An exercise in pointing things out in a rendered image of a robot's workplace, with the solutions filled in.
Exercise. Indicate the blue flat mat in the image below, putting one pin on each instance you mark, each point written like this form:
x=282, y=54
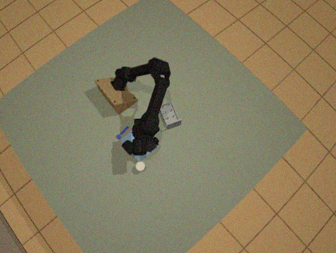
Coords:
x=130, y=138

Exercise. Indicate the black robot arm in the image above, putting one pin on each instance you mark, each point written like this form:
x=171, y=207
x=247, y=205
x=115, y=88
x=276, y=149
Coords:
x=149, y=122

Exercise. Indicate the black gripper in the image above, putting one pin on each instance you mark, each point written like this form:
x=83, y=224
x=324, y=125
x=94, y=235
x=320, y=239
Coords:
x=128, y=146

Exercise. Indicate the beige cylinder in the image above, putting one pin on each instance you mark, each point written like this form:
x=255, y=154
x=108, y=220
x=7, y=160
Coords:
x=140, y=166

